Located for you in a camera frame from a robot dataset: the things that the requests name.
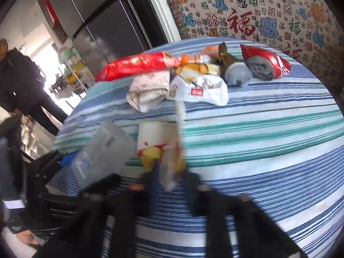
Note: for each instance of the grey refrigerator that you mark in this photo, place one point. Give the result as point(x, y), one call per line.
point(107, 18)

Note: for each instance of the orange white plastic bag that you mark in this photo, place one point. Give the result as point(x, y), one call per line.
point(208, 51)

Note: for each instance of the printed blanket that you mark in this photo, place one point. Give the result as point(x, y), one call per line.
point(242, 5)

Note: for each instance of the person's left hand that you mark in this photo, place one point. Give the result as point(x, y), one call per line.
point(29, 239)

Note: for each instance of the red hanging cloth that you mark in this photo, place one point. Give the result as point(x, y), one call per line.
point(51, 13)

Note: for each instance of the white yellow snack packet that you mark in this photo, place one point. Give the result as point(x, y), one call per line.
point(153, 139)

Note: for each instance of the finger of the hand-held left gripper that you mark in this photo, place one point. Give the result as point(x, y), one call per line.
point(68, 160)
point(102, 184)

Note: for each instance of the clear plastic packet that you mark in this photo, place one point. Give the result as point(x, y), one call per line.
point(107, 150)

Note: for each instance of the crushed red can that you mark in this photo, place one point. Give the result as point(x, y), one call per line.
point(271, 61)

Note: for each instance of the striped tablecloth round table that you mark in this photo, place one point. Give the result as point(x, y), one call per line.
point(268, 139)

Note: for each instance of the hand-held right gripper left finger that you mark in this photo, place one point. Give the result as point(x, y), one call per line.
point(129, 220)

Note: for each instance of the green shelf rack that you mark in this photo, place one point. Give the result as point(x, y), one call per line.
point(67, 52)

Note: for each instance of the white wrapper red label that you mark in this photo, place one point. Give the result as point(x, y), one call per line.
point(204, 91)

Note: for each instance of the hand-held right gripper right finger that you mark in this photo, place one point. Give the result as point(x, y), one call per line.
point(223, 220)

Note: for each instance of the beige patterned wrapper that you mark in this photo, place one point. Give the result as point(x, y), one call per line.
point(150, 88)

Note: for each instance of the long red snack wrapper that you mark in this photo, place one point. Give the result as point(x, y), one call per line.
point(134, 64)

